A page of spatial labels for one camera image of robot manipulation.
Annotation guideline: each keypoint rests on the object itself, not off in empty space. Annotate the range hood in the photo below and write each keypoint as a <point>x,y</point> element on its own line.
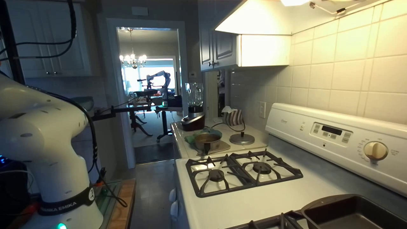
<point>254,19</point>

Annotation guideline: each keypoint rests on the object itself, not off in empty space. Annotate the upper cabinet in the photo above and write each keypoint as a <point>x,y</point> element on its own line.
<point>264,51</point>

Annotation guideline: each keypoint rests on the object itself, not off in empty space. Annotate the dining table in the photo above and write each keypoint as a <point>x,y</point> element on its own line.
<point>140,119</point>

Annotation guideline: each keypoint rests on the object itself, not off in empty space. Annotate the silver pot lid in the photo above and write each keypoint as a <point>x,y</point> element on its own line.
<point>242,139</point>

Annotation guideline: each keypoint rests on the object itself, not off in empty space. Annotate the black pole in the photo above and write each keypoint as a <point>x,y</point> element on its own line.
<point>9,38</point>

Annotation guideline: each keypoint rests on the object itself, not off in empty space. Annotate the blender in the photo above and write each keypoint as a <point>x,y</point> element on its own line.
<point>194,108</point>

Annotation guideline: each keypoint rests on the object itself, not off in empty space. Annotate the wall socket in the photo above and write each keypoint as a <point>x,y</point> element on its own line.
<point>262,109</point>

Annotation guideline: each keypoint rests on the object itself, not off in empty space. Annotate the beige trivet mat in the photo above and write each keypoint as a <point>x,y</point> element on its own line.
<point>224,147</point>

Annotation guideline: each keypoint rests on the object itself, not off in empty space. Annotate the dark floor mat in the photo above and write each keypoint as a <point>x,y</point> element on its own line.
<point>154,152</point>

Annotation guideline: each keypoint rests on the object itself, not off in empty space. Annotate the striped holder with napkins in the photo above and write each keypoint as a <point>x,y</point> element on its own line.
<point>235,117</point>

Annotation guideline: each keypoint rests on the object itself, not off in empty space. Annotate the chandelier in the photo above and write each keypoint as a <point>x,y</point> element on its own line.
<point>133,59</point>

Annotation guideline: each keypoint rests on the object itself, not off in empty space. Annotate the metal pot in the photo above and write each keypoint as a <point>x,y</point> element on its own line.
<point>208,141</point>

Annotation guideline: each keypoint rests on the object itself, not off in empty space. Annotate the window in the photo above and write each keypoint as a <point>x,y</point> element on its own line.
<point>133,79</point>

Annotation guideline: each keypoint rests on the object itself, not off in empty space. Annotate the cabinet door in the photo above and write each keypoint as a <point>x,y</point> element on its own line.
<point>225,47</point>
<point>206,47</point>

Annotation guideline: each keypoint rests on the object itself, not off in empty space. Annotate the dark robot arm in room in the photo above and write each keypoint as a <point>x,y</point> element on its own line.
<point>160,76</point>

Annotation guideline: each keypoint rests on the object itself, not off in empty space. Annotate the thermostat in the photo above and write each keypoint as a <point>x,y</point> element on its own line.
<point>192,75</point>

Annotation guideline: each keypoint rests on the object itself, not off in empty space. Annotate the white stove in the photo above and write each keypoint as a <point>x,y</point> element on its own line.
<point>241,203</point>

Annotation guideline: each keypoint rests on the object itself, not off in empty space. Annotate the pale bowl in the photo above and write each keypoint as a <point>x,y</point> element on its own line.
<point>84,102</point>

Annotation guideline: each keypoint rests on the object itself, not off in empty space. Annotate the white wall cabinets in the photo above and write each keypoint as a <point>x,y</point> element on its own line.
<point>47,31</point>

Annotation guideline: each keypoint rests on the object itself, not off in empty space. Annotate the white stove knob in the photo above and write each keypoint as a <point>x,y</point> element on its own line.
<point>172,195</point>
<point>174,210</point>

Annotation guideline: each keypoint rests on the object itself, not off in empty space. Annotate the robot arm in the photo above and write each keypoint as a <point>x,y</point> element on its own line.
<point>41,143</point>

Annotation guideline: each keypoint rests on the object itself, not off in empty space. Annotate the small white dish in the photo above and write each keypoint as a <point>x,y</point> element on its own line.
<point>218,120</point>

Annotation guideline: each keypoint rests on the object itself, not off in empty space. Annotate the burner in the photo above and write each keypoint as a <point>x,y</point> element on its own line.
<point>286,219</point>
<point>261,167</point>
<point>216,175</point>

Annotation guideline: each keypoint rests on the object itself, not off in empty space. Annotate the dark baking pan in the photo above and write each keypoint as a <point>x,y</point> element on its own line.
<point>349,216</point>

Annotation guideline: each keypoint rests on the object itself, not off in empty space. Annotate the black pedestal stand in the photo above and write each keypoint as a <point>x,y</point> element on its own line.
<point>164,124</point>

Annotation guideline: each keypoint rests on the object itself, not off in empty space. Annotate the green cloth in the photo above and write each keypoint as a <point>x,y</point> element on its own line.
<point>190,139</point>

